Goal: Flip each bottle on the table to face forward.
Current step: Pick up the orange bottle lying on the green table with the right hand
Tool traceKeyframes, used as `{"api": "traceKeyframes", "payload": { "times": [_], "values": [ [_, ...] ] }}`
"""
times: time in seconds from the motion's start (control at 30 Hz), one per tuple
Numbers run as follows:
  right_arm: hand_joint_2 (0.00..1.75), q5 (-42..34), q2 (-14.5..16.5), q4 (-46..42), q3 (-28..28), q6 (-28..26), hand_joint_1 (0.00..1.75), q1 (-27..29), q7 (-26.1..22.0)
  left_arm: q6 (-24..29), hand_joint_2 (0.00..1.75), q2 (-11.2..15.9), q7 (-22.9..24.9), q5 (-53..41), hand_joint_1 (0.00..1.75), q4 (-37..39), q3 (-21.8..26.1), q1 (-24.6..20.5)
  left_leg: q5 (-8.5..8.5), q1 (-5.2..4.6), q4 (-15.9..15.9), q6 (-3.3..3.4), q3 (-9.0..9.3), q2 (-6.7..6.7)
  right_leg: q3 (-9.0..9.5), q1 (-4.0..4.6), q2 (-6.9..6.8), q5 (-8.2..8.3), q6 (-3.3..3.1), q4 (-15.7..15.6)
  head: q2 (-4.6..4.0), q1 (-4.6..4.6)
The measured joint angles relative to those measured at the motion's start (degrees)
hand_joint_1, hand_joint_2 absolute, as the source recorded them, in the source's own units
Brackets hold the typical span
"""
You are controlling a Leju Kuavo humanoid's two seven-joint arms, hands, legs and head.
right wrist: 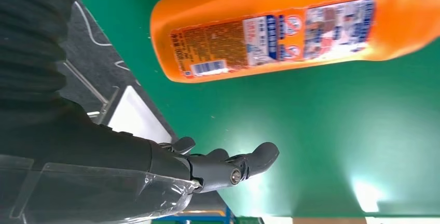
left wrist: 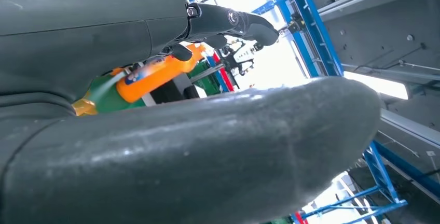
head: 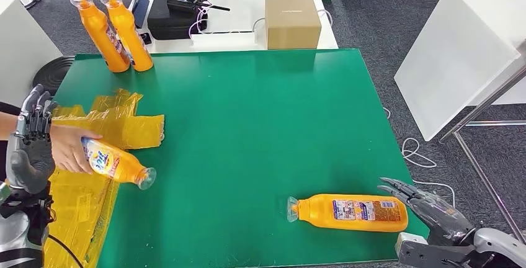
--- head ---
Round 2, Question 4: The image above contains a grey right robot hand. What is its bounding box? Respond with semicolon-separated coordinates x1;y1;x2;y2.
377;177;478;247

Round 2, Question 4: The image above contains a yellow tape sheet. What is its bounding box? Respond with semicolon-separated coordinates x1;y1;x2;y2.
43;88;165;268

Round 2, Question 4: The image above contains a person's right hand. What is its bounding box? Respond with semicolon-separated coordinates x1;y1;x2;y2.
49;124;104;176

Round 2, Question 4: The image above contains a green table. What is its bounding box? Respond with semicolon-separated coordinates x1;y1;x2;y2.
51;48;430;268

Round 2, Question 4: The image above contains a person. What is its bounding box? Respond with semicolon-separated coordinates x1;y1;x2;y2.
0;101;104;181

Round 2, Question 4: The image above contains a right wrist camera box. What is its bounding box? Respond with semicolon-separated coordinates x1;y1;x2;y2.
394;232;473;268

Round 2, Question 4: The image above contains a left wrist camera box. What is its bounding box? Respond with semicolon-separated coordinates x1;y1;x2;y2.
0;182;12;206

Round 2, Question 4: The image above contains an orange detergent bottle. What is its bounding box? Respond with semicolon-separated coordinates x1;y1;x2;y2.
69;0;132;74
286;194;409;233
100;0;154;73
81;136;158;190

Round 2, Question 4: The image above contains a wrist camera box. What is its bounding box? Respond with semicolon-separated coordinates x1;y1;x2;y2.
394;232;473;268
0;182;12;206

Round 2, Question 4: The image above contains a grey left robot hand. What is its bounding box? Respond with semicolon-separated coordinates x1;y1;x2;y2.
6;84;58;195

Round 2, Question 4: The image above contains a black carrying case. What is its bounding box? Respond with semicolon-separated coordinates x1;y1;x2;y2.
147;0;208;40

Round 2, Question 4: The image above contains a black round stool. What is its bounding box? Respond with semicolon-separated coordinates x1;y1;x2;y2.
32;55;77;96

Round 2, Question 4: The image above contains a cardboard box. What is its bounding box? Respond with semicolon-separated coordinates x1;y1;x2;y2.
264;0;323;50

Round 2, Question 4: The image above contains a dark tablet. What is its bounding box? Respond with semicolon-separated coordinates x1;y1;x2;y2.
131;0;151;29

